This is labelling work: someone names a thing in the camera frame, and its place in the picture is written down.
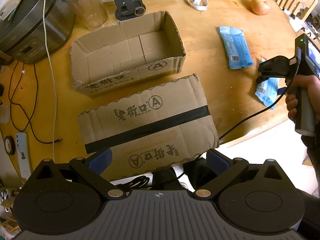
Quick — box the clear bottle grey lid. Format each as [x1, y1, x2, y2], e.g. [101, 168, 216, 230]
[61, 0, 108, 30]

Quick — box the wooden chair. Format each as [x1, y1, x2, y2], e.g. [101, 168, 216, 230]
[274, 0, 319, 21]

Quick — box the small round black clock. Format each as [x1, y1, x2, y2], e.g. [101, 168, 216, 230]
[4, 136, 16, 155]

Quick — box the open cardboard box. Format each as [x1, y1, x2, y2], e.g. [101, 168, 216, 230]
[71, 11, 186, 98]

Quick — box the white charging cable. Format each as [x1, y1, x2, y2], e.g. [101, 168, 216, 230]
[42, 0, 59, 163]

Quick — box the red apple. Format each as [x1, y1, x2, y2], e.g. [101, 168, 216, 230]
[249, 0, 271, 16]

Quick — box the blue wipes pack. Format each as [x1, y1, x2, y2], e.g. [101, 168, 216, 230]
[219, 26, 254, 69]
[254, 58, 281, 111]

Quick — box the person right hand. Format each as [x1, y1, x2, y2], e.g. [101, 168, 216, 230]
[285, 75, 320, 124]

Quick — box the steel rice cooker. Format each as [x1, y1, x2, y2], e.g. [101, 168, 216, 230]
[1, 0, 75, 65]

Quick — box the cardboard box lid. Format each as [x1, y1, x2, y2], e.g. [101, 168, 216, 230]
[78, 74, 219, 180]

